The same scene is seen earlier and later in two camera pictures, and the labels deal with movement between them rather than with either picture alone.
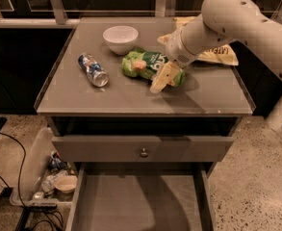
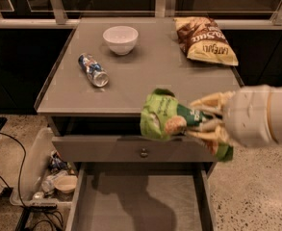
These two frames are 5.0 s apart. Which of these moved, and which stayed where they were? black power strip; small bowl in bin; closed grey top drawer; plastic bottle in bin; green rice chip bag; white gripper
Moved: green rice chip bag; white gripper
Stayed: closed grey top drawer; small bowl in bin; black power strip; plastic bottle in bin
